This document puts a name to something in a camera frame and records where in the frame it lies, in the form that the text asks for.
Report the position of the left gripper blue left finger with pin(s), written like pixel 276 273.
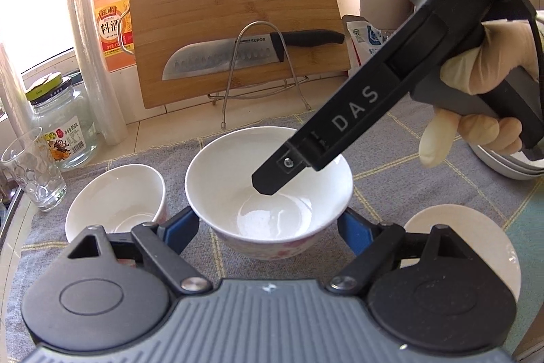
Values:
pixel 178 231

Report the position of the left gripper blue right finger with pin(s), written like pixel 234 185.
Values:
pixel 356 231

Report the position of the white plate back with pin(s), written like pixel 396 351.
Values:
pixel 516 167

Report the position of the santoku kitchen knife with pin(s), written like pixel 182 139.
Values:
pixel 204 58

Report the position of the grey teal table towel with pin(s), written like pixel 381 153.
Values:
pixel 389 185

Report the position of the clear drinking glass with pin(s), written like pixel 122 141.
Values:
pixel 29 162

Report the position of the glass jar yellow lid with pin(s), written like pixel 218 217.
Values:
pixel 65 117

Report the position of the white blue salt bag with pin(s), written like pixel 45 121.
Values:
pixel 363 40

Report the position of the short plastic wrap roll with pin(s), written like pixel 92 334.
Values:
pixel 13 97

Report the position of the tall plastic wrap roll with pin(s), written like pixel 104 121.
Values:
pixel 100 90

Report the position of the bamboo cutting board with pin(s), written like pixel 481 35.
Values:
pixel 161 27

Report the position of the orange cooking wine jug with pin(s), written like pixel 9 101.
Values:
pixel 114 26

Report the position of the wire cutting board rack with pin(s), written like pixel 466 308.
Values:
pixel 261 76

